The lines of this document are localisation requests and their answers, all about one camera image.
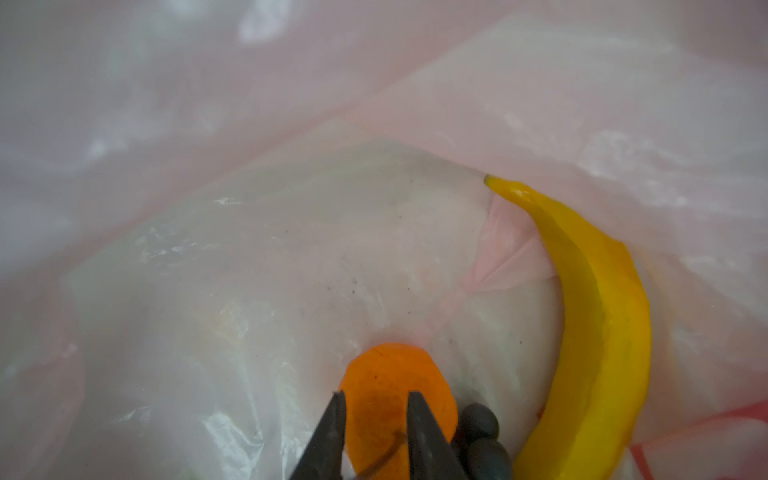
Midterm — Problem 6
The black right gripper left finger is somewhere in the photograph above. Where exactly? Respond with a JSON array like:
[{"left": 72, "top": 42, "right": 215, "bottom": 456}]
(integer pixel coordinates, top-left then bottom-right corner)
[{"left": 290, "top": 391, "right": 347, "bottom": 480}]

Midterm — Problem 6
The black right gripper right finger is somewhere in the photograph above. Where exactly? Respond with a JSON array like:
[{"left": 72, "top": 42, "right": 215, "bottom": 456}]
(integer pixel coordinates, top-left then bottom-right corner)
[{"left": 406, "top": 391, "right": 468, "bottom": 480}]

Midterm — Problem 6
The fake orange tangerine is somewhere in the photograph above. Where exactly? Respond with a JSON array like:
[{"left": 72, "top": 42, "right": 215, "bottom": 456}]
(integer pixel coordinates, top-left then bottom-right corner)
[{"left": 340, "top": 343, "right": 458, "bottom": 473}]

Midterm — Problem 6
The pink printed plastic bag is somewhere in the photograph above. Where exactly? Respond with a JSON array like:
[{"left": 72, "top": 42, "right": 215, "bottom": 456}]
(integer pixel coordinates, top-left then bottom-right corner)
[{"left": 1, "top": 1, "right": 767, "bottom": 479}]

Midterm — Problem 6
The fake dark grape bunch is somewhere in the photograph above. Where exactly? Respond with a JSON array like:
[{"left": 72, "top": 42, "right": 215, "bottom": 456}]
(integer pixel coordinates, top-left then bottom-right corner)
[{"left": 451, "top": 403, "right": 513, "bottom": 480}]

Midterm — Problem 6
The fake yellow banana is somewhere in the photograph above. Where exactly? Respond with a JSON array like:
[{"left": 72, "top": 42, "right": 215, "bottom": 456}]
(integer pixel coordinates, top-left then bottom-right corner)
[{"left": 484, "top": 176, "right": 652, "bottom": 479}]

